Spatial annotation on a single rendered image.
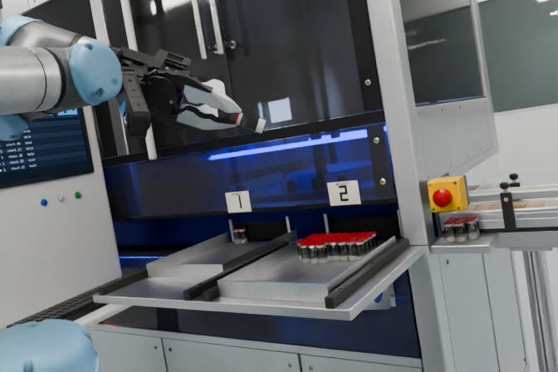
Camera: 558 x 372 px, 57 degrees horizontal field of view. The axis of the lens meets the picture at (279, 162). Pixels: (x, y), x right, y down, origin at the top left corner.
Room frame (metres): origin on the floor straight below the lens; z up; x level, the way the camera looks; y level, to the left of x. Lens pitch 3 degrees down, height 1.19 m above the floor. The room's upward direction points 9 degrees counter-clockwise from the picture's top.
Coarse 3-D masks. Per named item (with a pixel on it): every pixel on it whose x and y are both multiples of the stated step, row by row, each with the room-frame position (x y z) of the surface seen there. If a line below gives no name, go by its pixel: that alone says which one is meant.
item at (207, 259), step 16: (208, 240) 1.53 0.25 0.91; (224, 240) 1.59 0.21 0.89; (272, 240) 1.36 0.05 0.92; (288, 240) 1.42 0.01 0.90; (176, 256) 1.41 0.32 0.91; (192, 256) 1.46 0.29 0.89; (208, 256) 1.45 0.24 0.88; (224, 256) 1.42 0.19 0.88; (240, 256) 1.24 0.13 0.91; (160, 272) 1.30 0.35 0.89; (176, 272) 1.27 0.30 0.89; (192, 272) 1.24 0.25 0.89; (208, 272) 1.21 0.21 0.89
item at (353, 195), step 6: (354, 180) 1.26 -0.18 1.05; (330, 186) 1.30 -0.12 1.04; (336, 186) 1.29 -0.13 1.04; (348, 186) 1.27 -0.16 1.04; (354, 186) 1.26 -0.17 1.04; (330, 192) 1.30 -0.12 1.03; (336, 192) 1.29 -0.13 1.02; (342, 192) 1.28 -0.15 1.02; (348, 192) 1.27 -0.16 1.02; (354, 192) 1.26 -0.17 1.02; (330, 198) 1.30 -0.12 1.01; (336, 198) 1.29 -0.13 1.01; (354, 198) 1.27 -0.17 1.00; (330, 204) 1.30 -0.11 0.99; (336, 204) 1.29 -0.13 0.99; (342, 204) 1.28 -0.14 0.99; (348, 204) 1.28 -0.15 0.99
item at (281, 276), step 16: (272, 256) 1.21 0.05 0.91; (288, 256) 1.26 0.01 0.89; (368, 256) 1.05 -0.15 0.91; (240, 272) 1.10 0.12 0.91; (256, 272) 1.15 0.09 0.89; (272, 272) 1.16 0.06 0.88; (288, 272) 1.14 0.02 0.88; (304, 272) 1.11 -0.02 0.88; (320, 272) 1.09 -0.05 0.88; (336, 272) 1.07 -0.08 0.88; (352, 272) 0.98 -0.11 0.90; (224, 288) 1.03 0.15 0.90; (240, 288) 1.01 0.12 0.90; (256, 288) 0.99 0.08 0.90; (272, 288) 0.97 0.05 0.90; (288, 288) 0.95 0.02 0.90; (304, 288) 0.93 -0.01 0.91; (320, 288) 0.91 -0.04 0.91
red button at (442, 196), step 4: (440, 188) 1.13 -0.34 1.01; (444, 188) 1.12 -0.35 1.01; (436, 192) 1.12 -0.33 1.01; (440, 192) 1.11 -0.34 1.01; (444, 192) 1.11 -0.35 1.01; (448, 192) 1.11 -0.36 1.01; (436, 196) 1.12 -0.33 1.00; (440, 196) 1.11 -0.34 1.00; (444, 196) 1.11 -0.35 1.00; (448, 196) 1.11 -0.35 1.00; (452, 196) 1.12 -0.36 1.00; (436, 200) 1.12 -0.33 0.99; (440, 200) 1.11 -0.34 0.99; (444, 200) 1.11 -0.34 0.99; (448, 200) 1.11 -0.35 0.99; (436, 204) 1.12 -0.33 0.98; (440, 204) 1.12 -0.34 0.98; (444, 204) 1.11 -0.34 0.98
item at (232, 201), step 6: (234, 192) 1.47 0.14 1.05; (240, 192) 1.46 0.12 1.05; (246, 192) 1.45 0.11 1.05; (228, 198) 1.49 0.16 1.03; (234, 198) 1.47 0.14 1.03; (246, 198) 1.45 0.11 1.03; (228, 204) 1.49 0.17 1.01; (234, 204) 1.48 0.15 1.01; (246, 204) 1.45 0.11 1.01; (228, 210) 1.49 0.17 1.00; (234, 210) 1.48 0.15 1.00; (240, 210) 1.47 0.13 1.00; (246, 210) 1.45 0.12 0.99
